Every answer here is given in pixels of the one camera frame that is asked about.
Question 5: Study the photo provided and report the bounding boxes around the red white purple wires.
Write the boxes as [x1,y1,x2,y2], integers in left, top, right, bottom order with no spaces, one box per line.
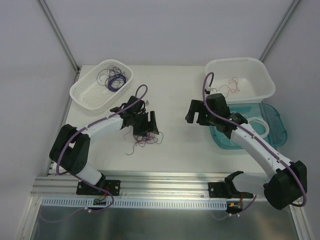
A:
[123,126,165,156]

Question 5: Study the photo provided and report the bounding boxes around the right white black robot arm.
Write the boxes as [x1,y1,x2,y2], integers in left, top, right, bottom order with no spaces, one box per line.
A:
[185,93,308,210]

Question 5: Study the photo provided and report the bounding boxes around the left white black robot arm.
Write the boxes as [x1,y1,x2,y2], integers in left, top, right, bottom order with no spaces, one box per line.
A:
[49,96,160,195]

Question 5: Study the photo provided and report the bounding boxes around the white perforated basket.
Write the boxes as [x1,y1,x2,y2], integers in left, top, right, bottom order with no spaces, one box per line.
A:
[69,59,134,113]

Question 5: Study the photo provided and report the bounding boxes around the white plastic tub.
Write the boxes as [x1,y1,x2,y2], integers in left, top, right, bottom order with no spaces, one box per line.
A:
[205,57,276,104]

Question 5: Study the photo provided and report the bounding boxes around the teal transparent plastic bin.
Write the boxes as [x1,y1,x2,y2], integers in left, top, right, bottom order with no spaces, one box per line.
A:
[209,102,288,150]

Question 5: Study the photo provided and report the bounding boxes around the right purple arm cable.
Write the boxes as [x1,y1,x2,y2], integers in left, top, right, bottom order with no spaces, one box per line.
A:
[202,72,308,207]

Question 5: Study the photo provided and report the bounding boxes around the red wire in tub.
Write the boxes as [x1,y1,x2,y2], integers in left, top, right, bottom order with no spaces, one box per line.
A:
[217,76,241,98]

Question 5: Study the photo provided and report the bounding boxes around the white wire coil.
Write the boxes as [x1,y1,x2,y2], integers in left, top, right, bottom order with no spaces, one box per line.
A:
[247,116,271,137]

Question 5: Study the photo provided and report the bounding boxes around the purple wire bundle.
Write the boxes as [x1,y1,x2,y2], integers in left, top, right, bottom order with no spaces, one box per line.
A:
[96,64,129,91]

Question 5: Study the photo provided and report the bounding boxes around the aluminium mounting rail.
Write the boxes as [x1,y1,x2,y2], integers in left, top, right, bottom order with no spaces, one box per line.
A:
[30,170,228,200]

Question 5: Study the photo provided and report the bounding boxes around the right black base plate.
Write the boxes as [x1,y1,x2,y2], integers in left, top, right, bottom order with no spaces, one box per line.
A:
[207,182,254,199]

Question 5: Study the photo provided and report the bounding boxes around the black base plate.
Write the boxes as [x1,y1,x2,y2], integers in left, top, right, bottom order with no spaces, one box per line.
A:
[75,179,121,196]
[207,182,254,199]

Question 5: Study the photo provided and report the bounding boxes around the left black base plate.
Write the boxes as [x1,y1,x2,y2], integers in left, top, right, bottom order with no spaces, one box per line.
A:
[75,179,121,196]

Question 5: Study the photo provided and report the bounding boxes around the white slotted cable duct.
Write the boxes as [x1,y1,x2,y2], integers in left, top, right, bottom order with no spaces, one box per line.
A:
[41,197,227,211]

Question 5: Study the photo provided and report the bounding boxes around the right aluminium frame post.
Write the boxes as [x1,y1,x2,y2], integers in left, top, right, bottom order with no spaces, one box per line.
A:
[259,0,302,63]

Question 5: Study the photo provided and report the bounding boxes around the aluminium frame post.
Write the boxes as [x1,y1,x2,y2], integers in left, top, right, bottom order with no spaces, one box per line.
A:
[36,0,80,73]
[259,0,302,63]

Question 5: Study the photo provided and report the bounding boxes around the left aluminium frame post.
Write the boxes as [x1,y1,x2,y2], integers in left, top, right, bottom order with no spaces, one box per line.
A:
[36,0,80,73]

